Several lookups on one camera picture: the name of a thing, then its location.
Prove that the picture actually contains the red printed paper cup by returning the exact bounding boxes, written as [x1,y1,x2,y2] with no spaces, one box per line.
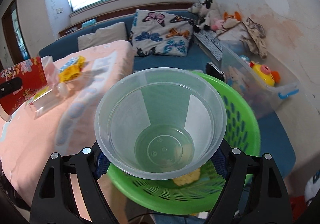
[0,56,47,122]

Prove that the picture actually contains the clear square plastic bottle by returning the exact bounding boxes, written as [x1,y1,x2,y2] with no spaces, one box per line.
[24,82,69,120]

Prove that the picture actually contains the clear pink plastic bag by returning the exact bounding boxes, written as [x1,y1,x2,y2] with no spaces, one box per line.
[41,56,59,86]

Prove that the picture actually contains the translucent plastic cup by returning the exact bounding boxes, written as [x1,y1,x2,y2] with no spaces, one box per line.
[94,67,227,180]

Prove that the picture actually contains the yellow snack wrapper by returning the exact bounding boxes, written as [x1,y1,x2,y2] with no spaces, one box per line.
[59,56,86,82]

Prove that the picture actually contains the blue sofa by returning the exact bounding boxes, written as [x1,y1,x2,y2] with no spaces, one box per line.
[39,14,296,177]

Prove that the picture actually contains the green plastic basket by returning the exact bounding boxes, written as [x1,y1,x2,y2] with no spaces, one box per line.
[107,70,262,215]

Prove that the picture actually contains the clear plastic storage box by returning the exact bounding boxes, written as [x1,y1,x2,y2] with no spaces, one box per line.
[195,39,299,118]

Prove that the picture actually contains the beige pillow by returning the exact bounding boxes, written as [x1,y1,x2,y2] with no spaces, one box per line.
[78,22,127,50]

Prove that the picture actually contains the butterfly print pillow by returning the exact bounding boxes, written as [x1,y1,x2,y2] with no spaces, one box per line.
[129,9,195,58]

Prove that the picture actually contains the beige patterned cloth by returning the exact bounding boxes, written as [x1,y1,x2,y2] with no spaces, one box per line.
[244,17,267,60]

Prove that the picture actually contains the blue patterned cloth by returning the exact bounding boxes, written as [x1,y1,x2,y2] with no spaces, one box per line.
[194,30,223,61]

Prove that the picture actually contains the pink plush toy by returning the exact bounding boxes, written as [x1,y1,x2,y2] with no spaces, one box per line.
[210,19,225,32]

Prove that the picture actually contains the orange fox plush toy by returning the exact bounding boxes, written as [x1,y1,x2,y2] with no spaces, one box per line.
[223,11,242,29]

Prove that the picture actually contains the grey plush toy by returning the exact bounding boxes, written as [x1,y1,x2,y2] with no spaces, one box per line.
[187,3,203,15]

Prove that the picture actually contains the cow plush toy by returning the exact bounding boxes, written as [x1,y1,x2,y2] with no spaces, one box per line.
[194,0,222,33]

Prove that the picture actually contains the brown door frame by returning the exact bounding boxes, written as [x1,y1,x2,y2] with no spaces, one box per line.
[2,0,30,64]

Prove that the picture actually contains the yellow toy camera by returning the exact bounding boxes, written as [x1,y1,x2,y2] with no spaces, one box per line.
[249,61,281,87]

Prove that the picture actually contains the small black camera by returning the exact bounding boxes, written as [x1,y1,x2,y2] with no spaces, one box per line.
[206,62,226,82]

